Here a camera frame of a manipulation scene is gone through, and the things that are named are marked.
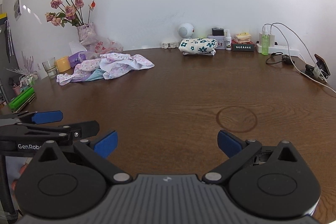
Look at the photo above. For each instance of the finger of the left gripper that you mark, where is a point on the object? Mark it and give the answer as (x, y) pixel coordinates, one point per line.
(76, 129)
(32, 117)

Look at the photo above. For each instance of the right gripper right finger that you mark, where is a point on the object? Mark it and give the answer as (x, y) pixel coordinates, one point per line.
(239, 153)

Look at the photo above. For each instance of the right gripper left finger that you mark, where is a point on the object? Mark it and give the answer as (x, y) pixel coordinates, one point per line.
(94, 154)

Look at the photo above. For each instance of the cream teal floral dress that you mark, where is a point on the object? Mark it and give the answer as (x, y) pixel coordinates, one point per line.
(200, 46)

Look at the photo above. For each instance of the pink purple clothes pile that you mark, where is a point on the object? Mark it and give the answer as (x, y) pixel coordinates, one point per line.
(107, 67)

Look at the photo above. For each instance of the clear drinking glass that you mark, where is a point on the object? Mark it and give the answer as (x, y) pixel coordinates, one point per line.
(50, 68)

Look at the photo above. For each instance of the yellow plastic cup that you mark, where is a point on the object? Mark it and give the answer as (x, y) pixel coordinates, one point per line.
(63, 64)

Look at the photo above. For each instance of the purple tissue pack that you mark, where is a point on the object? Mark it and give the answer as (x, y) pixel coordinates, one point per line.
(76, 58)

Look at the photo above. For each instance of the white tissue paper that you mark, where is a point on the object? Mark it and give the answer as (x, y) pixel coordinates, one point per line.
(76, 47)

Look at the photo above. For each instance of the clear plastic bag red print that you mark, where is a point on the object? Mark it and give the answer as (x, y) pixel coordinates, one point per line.
(98, 45)

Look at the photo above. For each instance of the purple flower vase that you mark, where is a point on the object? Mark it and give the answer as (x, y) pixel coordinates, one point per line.
(86, 33)

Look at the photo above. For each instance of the black box with lettering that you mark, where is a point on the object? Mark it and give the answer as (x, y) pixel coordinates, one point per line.
(244, 47)

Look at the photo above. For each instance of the pink dried flower bouquet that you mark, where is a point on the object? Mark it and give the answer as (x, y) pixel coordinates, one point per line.
(69, 12)

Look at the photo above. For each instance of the white power strip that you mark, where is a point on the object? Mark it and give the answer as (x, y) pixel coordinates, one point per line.
(284, 50)

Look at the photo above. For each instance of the white spray bottle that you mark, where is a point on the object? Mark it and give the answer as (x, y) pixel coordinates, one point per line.
(228, 40)

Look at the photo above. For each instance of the grey printed tin box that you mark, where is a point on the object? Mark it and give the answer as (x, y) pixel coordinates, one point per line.
(221, 45)

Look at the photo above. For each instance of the yellow packet stack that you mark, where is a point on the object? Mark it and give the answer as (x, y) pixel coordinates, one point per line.
(243, 37)

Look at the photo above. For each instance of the green spray bottle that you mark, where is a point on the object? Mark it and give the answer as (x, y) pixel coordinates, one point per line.
(265, 41)

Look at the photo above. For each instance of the black phone on stand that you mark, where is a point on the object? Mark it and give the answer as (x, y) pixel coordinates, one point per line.
(319, 71)

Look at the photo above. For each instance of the small black box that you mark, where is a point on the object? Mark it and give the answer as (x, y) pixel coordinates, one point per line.
(217, 31)

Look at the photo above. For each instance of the small white pill strip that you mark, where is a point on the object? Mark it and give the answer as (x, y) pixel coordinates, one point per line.
(170, 45)

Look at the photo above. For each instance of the white round robot figurine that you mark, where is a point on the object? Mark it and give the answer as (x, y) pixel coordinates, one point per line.
(186, 30)

